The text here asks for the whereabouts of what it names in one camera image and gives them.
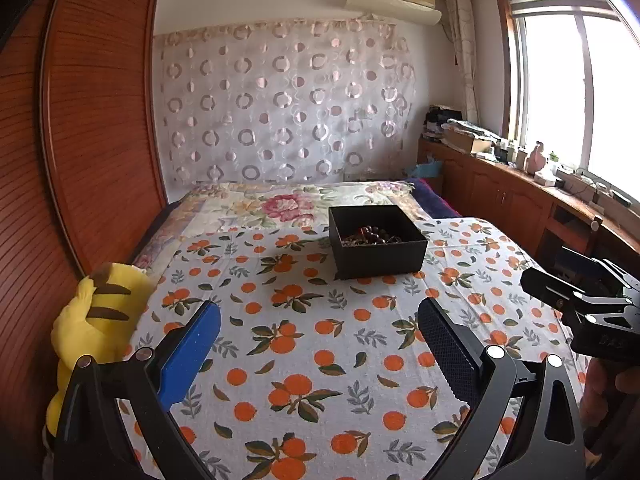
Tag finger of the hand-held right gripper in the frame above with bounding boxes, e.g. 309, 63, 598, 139
520, 266, 635, 330
559, 246, 640, 292

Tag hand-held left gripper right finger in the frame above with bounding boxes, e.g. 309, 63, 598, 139
417, 297, 586, 480

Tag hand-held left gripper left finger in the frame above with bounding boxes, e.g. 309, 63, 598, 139
52, 301, 222, 480

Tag black square box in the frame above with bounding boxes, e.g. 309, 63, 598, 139
328, 205, 429, 281

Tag pearl necklace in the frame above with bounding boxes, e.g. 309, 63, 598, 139
341, 234, 401, 248

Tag person's right hand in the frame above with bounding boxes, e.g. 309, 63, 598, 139
582, 357, 640, 468

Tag yellow plush toy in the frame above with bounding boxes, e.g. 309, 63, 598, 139
45, 261, 157, 442

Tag wooden cabinet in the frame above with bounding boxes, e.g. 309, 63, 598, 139
417, 139, 640, 281

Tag orange print bedsheet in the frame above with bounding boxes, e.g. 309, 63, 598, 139
115, 217, 591, 480

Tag pink figurine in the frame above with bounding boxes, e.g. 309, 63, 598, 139
527, 141, 549, 172

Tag dark blue blanket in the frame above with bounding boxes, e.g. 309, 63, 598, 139
404, 177, 463, 220

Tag floral blanket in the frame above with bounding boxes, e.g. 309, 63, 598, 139
132, 180, 417, 268

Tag teal cloth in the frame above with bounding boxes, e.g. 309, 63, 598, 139
417, 156, 445, 179

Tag stack of books and papers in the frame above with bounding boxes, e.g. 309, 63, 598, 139
424, 105, 502, 157

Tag window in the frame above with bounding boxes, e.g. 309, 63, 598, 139
495, 0, 640, 207

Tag white window curtain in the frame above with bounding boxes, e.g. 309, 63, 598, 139
444, 0, 482, 130

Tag circle pattern sheer curtain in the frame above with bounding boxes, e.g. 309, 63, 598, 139
152, 17, 418, 202

